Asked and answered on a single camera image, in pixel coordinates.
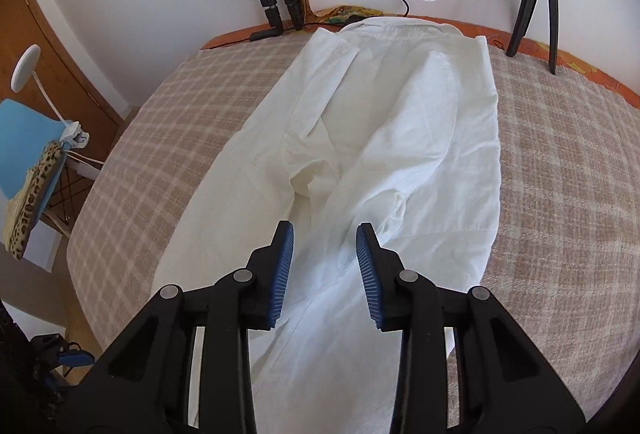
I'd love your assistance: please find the white lamp cable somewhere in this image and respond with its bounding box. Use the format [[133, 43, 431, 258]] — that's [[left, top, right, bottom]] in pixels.
[[64, 148, 107, 176]]

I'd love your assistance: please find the wooden door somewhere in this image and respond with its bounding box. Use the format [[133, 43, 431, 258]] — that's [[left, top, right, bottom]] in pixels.
[[0, 0, 136, 125]]

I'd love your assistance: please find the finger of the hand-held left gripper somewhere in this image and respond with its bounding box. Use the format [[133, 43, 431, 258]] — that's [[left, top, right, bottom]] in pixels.
[[57, 348, 96, 367]]

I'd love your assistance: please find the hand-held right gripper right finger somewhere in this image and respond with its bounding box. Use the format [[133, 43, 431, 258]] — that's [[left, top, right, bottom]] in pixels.
[[355, 223, 586, 434]]

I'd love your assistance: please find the beige plaid table cloth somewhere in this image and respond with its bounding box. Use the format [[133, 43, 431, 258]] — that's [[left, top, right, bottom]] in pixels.
[[66, 32, 640, 415]]

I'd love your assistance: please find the leopard print cloth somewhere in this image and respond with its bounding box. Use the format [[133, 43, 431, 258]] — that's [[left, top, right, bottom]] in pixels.
[[5, 141, 68, 261]]

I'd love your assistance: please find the white long-sleeved shirt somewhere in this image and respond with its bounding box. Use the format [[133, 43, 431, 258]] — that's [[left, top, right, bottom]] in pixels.
[[152, 14, 503, 434]]

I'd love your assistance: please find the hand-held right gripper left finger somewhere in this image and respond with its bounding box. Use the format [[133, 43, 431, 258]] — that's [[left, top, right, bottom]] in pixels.
[[65, 220, 293, 434]]

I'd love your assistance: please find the blue chair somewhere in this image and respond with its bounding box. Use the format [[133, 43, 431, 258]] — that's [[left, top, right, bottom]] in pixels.
[[0, 98, 101, 265]]

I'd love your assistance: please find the white clip desk lamp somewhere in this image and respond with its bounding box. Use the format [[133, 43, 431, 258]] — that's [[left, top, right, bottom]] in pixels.
[[11, 44, 93, 150]]

